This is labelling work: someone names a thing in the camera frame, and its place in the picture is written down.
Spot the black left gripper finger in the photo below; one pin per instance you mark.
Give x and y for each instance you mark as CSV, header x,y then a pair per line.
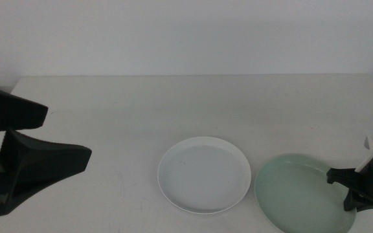
x,y
37,165
15,111

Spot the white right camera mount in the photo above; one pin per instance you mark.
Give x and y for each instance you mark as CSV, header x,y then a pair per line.
x,y
372,145

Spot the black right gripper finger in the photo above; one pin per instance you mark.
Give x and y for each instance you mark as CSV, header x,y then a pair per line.
x,y
358,202
340,176

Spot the white shallow bowl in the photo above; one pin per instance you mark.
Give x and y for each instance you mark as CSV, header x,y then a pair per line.
x,y
202,174

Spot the green shallow bowl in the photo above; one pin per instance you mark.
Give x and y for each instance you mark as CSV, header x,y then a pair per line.
x,y
296,197

